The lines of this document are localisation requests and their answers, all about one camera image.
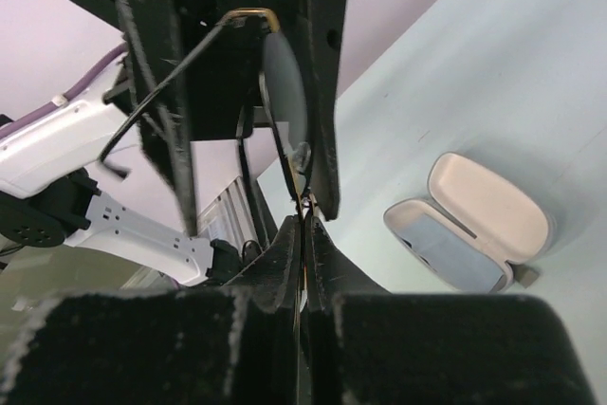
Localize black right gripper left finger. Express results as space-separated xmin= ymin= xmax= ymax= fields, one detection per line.
xmin=1 ymin=216 xmax=301 ymax=404

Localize black gold aviator sunglasses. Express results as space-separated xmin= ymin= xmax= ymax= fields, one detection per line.
xmin=97 ymin=8 xmax=311 ymax=212

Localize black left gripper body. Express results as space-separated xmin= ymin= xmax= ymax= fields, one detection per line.
xmin=56 ymin=0 xmax=314 ymax=143

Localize pale green glasses case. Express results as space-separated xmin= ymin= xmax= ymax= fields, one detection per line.
xmin=383 ymin=152 xmax=555 ymax=294

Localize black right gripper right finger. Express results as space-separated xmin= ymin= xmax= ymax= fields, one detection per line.
xmin=303 ymin=215 xmax=596 ymax=404

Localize blue square cleaning cloth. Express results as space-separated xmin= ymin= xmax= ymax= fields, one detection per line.
xmin=396 ymin=214 xmax=507 ymax=293

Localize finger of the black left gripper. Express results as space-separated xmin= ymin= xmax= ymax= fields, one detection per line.
xmin=115 ymin=0 xmax=197 ymax=236
xmin=301 ymin=0 xmax=347 ymax=221

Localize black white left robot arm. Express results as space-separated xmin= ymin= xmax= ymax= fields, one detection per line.
xmin=1 ymin=0 xmax=347 ymax=286

